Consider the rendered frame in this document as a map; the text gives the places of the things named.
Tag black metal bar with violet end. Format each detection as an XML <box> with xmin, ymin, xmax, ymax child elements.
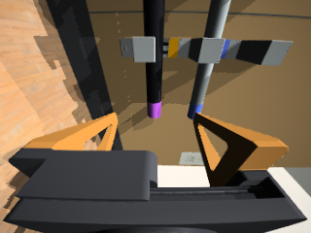
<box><xmin>143</xmin><ymin>0</ymin><xmax>165</xmax><ymax>118</ymax></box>

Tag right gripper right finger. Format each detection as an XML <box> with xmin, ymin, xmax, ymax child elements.
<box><xmin>193</xmin><ymin>113</ymin><xmax>289</xmax><ymax>186</ymax></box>

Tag grey metal bar with blue end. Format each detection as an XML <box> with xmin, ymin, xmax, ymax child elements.
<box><xmin>188</xmin><ymin>0</ymin><xmax>231</xmax><ymax>119</ymax></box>

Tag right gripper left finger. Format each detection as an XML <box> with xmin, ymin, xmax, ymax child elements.
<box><xmin>24</xmin><ymin>113</ymin><xmax>118</xmax><ymax>150</ymax></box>

